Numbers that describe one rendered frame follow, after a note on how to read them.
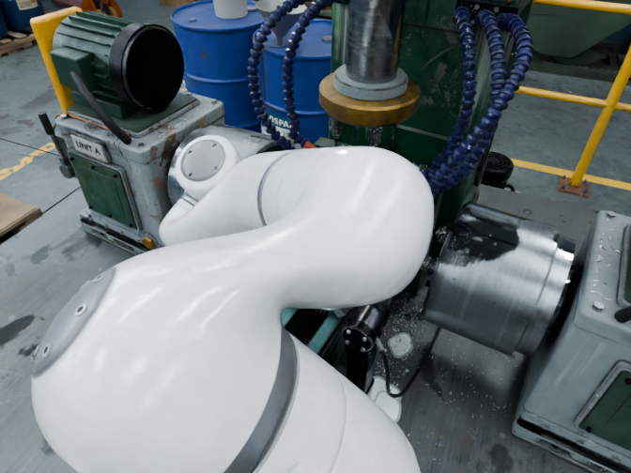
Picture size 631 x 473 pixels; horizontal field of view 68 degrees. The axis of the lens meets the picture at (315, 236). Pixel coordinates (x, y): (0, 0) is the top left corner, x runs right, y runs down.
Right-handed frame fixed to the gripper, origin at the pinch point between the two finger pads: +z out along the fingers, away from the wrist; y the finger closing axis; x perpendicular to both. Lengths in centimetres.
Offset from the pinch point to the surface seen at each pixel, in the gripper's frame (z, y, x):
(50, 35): -12, -71, 24
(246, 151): 1.2, -17.9, 16.9
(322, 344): 12.8, 11.7, -11.9
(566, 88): 293, 35, 291
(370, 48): -19.6, 7.3, 31.5
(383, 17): -23.3, 8.7, 34.5
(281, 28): 82, -92, 117
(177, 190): 4.2, -30.5, 4.3
